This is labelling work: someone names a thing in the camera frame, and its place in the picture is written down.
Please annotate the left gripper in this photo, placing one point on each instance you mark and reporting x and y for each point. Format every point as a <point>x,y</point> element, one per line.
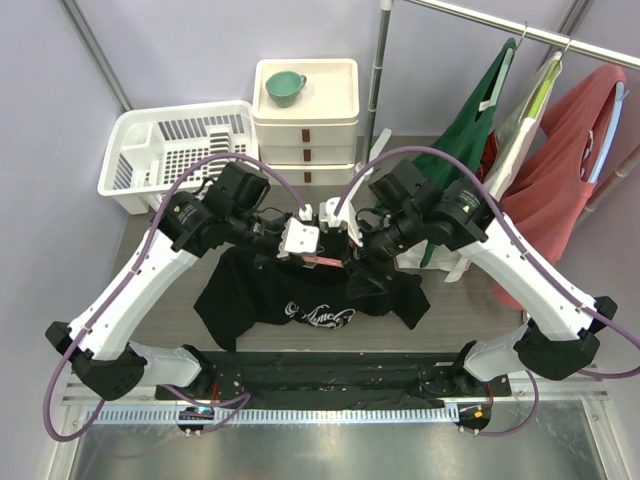
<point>273,258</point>

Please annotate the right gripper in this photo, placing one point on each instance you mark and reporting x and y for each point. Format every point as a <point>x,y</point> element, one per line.
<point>362,280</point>

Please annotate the black t shirt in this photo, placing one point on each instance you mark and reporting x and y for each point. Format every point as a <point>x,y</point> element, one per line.
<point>244,291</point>

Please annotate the pink hanger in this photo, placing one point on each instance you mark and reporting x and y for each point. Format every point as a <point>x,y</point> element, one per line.
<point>324,261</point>

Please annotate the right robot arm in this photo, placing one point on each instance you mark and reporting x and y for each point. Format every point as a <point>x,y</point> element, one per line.
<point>560,337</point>

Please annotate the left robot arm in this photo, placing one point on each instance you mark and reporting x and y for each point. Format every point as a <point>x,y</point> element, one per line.
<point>211,203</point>

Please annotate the green t shirt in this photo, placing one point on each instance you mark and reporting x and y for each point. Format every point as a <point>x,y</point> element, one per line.
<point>465,138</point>

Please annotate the salmon pink t shirt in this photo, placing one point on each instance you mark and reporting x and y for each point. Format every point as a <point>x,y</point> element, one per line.
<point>548,195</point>

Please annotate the white t shirt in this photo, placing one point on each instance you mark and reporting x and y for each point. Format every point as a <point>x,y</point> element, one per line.
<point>505,150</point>

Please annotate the lime green hanger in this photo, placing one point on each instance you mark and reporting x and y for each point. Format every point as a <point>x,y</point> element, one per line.
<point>554,68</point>

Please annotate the light blue hanger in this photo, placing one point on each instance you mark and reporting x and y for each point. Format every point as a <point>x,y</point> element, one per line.
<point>592,175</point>

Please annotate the white drawer unit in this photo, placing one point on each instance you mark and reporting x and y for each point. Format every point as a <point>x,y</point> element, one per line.
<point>314,141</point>

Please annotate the white plastic basket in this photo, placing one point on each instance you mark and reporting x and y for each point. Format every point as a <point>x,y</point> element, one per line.
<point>149,149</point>

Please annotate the green cup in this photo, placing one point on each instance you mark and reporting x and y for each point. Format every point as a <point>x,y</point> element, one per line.
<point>283,87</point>

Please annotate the metal clothes rack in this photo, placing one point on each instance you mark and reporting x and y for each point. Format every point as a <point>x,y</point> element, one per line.
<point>563,42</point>

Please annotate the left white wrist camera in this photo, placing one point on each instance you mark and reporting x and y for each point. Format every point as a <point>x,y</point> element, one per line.
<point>299,237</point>

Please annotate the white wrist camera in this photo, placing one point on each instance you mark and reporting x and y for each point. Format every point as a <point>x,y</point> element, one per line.
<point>299,237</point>
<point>335,214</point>

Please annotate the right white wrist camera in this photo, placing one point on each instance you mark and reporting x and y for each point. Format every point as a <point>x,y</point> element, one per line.
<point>335,214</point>

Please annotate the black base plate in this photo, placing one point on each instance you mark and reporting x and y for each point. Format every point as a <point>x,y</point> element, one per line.
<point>336,381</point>

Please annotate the white cable duct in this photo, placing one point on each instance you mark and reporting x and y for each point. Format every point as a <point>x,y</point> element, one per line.
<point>179,415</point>

